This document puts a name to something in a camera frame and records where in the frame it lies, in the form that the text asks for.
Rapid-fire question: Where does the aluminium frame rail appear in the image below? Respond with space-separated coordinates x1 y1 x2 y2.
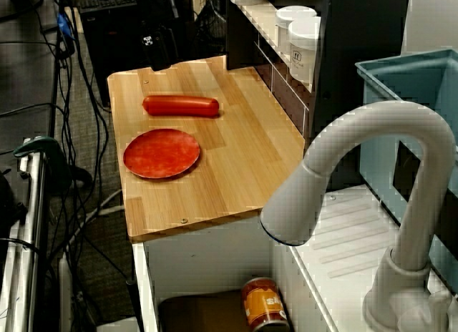
0 149 49 332

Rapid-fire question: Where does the blue plastic clip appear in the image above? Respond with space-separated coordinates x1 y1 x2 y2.
57 13 74 39

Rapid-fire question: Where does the black keyboard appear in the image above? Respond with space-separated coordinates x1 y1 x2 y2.
77 0 139 15

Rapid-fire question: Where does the white curved faucet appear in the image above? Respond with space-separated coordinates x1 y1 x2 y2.
259 102 456 332

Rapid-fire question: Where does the white jar with label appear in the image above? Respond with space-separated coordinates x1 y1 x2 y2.
287 19 321 83

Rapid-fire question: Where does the orange soup can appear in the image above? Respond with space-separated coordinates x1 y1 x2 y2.
240 277 290 332

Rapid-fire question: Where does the dark grey desk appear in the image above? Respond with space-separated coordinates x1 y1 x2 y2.
0 0 60 154

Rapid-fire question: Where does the black cabinet handle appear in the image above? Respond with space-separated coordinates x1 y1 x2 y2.
125 280 145 328

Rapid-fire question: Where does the red toy sausage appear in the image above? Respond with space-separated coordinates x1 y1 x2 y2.
142 94 220 118

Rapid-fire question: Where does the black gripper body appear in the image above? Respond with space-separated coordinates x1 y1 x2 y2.
137 12 175 38

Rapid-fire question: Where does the tall dark cabinet column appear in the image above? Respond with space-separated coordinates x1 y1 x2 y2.
309 0 411 192

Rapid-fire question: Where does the white shelf ledge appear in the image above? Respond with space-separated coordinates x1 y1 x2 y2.
228 2 316 94

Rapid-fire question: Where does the white toy sink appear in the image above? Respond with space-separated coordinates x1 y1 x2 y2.
131 184 458 332

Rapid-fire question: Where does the red round plate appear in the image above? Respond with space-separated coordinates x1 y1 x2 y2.
122 128 201 179

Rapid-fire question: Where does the black round object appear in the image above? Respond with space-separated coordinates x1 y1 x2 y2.
0 169 29 240

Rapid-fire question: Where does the black desk cable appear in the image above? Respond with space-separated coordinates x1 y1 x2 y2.
0 102 67 119

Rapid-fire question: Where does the white floor cable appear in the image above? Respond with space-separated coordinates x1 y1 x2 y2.
66 187 125 247

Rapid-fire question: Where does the teal plastic bin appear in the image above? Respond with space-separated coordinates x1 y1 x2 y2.
354 49 458 301

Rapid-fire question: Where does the dark tile backsplash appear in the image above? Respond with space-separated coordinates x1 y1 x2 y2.
253 41 310 137

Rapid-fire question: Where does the dark shelf end panel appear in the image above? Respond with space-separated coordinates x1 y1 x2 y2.
225 0 259 72

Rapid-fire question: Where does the plain white jar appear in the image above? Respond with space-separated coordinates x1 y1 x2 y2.
274 6 318 56

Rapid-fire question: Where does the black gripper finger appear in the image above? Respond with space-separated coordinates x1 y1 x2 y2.
141 31 172 72
162 27 180 66

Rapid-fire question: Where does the green clamp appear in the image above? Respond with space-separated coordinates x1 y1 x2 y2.
13 136 74 193

